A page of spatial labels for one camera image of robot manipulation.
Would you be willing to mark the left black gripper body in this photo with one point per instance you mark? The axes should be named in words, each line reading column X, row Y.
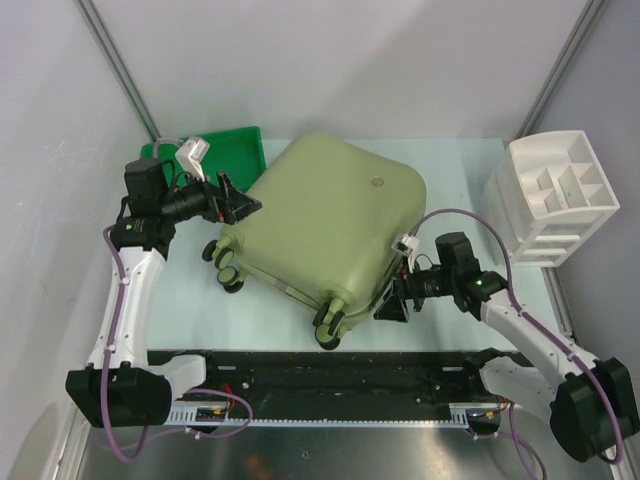
column 194, row 199

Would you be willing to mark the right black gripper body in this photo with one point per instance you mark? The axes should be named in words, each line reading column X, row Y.
column 427, row 284

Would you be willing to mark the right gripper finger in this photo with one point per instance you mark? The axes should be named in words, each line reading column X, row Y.
column 393, row 307
column 398, row 283

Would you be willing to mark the olive green hard-shell suitcase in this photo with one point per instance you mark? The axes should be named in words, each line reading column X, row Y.
column 324, row 234

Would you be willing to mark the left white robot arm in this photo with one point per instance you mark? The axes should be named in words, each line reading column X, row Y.
column 118, row 387

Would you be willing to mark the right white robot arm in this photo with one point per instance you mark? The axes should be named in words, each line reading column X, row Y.
column 588, row 403

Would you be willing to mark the green plastic tray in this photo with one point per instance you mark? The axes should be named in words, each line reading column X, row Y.
column 238, row 152

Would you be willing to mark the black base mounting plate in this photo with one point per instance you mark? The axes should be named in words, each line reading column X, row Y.
column 346, row 387

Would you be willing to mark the white plastic drawer organizer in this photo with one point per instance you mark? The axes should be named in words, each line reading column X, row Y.
column 546, row 197

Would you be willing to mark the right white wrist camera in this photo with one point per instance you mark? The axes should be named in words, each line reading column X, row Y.
column 407, row 245

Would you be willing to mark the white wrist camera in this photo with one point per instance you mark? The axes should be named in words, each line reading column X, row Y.
column 407, row 245
column 190, row 156

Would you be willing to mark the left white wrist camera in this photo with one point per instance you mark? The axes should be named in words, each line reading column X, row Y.
column 190, row 156

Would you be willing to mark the left aluminium frame post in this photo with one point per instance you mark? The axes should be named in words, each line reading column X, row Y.
column 116, row 62

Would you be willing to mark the aluminium frame post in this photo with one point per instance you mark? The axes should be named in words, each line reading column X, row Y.
column 579, row 35
column 116, row 62

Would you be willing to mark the right aluminium frame post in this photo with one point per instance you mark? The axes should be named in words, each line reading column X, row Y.
column 579, row 35

